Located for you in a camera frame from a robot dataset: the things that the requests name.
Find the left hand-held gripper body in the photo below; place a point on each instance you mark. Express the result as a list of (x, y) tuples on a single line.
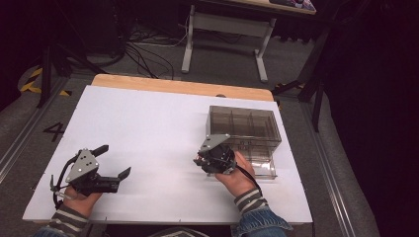
[(86, 166)]

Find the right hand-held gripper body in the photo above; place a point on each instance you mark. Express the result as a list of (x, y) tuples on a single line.
[(217, 158)]

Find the person's right hand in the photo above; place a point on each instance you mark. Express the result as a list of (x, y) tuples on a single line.
[(238, 179)]

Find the person's left hand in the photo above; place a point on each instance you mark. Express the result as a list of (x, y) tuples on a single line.
[(84, 202)]

